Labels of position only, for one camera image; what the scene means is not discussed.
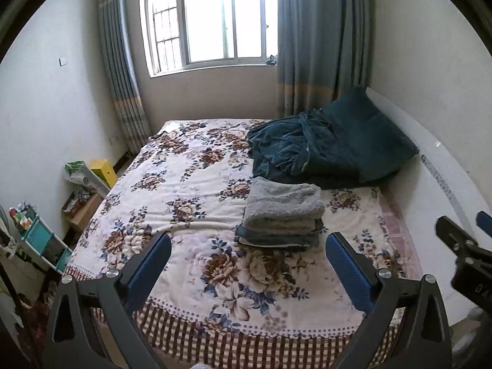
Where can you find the wall switch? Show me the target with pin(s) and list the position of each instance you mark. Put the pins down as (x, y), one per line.
(63, 61)

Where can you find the window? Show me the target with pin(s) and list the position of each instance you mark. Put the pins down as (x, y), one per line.
(211, 19)

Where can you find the folded blue-grey pants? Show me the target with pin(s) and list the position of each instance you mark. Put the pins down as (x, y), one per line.
(276, 238)

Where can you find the wall socket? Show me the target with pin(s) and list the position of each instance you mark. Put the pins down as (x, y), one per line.
(113, 139)

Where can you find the white paper sheet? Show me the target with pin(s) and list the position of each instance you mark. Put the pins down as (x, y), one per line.
(171, 127)

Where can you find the floral printed blanket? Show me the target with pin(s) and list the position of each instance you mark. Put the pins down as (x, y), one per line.
(184, 207)

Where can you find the yellow box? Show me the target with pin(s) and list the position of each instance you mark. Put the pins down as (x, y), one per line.
(103, 171)

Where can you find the dark red cloth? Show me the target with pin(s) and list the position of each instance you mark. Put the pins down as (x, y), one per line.
(38, 315)

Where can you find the white headboard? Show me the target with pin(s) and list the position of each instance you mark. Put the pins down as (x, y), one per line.
(434, 169)

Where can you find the white plastic bag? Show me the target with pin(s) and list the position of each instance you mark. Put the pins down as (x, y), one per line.
(86, 180)

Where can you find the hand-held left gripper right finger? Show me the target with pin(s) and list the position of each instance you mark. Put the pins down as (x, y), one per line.
(346, 269)

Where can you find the wooden nightstand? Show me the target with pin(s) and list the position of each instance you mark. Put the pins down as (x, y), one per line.
(82, 211)

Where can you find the teal shelf cart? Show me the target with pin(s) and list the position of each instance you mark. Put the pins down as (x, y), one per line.
(38, 238)

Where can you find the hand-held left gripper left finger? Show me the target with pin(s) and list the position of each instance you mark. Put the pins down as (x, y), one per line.
(152, 265)

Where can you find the blue-grey striped curtain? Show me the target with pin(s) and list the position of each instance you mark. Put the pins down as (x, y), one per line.
(319, 38)
(121, 65)

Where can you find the dark teal blanket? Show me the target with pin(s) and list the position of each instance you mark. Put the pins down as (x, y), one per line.
(299, 146)

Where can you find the dark teal pillow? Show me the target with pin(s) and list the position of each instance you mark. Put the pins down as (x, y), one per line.
(369, 134)

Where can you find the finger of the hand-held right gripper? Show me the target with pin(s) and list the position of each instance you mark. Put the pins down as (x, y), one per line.
(485, 221)
(453, 236)

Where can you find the grey fluffy towel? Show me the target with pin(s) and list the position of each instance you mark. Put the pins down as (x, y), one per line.
(282, 201)

